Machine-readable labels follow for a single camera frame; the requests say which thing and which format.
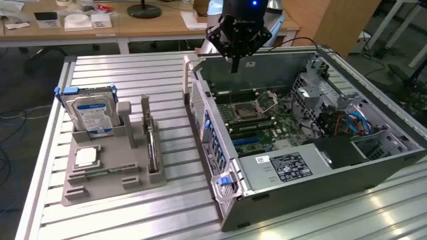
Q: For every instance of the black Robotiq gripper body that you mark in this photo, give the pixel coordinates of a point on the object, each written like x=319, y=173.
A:
x=243, y=30

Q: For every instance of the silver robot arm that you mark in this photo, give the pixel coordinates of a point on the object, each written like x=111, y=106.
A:
x=209, y=46

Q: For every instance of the white booklet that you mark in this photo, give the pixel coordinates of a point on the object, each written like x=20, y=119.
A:
x=193, y=21

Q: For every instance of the cardboard box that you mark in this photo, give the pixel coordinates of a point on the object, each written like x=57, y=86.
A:
x=200, y=7

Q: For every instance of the wooden desk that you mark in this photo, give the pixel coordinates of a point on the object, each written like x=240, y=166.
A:
x=149, y=27

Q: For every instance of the wooden cabinet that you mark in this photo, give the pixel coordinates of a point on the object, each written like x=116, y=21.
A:
x=333, y=25

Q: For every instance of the black round lamp base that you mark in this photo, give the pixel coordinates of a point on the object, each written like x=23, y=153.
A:
x=144, y=12

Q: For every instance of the metal socket cover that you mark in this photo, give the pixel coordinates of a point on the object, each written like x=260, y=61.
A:
x=267, y=98

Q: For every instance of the metal disk bay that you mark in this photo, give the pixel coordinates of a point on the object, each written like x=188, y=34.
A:
x=309, y=97
x=383, y=145

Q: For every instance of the CPU socket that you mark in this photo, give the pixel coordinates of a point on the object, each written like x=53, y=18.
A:
x=244, y=111

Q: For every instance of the blue slot latch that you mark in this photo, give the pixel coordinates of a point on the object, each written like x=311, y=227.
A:
x=219, y=151
x=215, y=139
x=207, y=125
x=207, y=114

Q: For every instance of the plain white box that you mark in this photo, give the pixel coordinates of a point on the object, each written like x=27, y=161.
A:
x=100, y=21

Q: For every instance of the red package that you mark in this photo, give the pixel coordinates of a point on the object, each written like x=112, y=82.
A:
x=104, y=8

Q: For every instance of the green motherboard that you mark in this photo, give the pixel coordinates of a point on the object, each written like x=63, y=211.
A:
x=280, y=125

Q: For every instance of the installed green RAM stick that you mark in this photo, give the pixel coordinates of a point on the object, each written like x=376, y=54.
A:
x=251, y=128

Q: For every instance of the long black expansion slot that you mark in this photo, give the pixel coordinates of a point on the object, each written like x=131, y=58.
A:
x=243, y=135

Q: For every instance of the white box with round hole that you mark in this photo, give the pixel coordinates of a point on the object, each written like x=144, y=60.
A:
x=77, y=23

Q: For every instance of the blue expansion slot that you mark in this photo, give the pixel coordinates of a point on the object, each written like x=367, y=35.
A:
x=244, y=142

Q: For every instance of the black floor stand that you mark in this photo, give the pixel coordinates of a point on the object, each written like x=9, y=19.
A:
x=404, y=80

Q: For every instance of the tape roll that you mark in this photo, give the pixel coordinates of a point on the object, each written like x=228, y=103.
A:
x=63, y=2

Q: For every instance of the hard disk with blue carrier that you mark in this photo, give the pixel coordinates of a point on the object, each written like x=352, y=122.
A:
x=93, y=115

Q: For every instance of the white box with black lid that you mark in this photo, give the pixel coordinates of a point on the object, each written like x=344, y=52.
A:
x=47, y=20

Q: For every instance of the black plastic shroud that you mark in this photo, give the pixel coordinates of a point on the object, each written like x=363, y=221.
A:
x=340, y=152

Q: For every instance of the black chair base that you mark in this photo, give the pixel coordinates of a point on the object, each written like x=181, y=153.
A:
x=36, y=53

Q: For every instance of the grey power supply unit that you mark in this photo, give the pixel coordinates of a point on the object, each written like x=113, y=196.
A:
x=253, y=175

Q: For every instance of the large blue release latch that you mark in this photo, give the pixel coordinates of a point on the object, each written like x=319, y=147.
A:
x=224, y=181

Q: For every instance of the white paper label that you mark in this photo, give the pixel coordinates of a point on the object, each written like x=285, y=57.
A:
x=16, y=26

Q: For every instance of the clear plastic bags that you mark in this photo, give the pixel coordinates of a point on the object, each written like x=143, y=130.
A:
x=15, y=10

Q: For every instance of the silver CPU chip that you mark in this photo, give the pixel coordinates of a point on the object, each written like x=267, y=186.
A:
x=85, y=157

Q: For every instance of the grey parts rack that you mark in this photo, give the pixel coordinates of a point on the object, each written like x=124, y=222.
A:
x=133, y=180

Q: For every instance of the loose green RAM stick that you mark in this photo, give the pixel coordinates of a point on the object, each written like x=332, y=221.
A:
x=100, y=172

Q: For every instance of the grey open PC case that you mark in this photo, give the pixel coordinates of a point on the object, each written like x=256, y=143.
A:
x=300, y=200

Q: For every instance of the white table frame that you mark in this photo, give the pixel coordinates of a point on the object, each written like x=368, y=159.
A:
x=394, y=22

